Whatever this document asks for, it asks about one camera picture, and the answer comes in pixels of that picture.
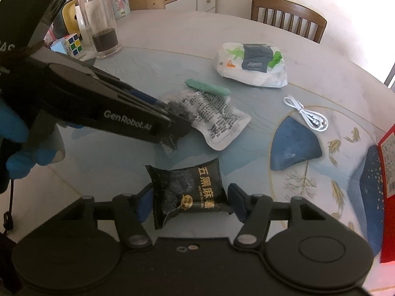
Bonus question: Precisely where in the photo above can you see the colourful puzzle cube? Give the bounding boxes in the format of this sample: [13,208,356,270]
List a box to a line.
[63,33,83,57]

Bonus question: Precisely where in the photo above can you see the white wet wipes pack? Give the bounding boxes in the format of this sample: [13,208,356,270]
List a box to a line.
[214,42,288,89]

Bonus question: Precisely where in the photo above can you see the white cable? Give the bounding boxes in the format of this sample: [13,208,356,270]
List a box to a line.
[283,95,329,134]

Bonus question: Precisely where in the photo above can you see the yellow white appliance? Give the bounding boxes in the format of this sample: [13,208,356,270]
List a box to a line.
[62,0,81,34]

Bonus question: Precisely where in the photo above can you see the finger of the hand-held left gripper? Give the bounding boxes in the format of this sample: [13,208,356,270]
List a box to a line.
[93,67,161,103]
[119,94,173,121]

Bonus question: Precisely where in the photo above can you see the light blue small box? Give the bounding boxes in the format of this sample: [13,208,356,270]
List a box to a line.
[50,39,68,55]

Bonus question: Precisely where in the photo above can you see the red cardboard box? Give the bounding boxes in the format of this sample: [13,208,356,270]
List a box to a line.
[377,123,395,266]

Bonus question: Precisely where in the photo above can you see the black snack packet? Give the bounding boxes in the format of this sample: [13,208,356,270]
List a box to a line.
[145,157,234,230]

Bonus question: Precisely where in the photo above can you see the person's left hand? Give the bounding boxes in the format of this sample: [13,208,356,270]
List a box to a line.
[0,100,65,179]

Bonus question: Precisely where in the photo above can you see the brown wooden chair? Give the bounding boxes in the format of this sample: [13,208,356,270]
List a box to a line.
[251,0,328,44]

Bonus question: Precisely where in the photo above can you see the green plastic stick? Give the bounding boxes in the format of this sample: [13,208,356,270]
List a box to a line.
[186,78,231,97]

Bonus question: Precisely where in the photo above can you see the printed white canister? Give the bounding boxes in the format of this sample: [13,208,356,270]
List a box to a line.
[109,0,132,19]

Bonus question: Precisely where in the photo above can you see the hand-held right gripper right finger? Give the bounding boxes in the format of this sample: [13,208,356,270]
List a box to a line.
[228,183,328,248]

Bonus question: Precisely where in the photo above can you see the glass jar dark contents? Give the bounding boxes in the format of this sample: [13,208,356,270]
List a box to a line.
[77,0,122,58]

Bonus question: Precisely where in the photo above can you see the black wrist strap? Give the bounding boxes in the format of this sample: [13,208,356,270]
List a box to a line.
[2,177,14,232]

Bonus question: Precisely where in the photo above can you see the clear packet dark contents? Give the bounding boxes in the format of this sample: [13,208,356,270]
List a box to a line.
[157,89,251,156]

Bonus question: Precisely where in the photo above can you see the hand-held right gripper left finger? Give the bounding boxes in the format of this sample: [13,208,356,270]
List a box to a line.
[69,184,155,249]

